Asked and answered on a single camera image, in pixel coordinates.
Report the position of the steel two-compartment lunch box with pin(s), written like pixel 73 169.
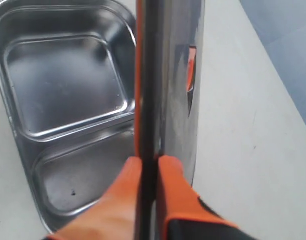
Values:
pixel 67 72

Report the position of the steel lunch box lid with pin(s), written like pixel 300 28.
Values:
pixel 168 68

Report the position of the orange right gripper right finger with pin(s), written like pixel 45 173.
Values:
pixel 182 214

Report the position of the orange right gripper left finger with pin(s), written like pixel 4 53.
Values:
pixel 113 217

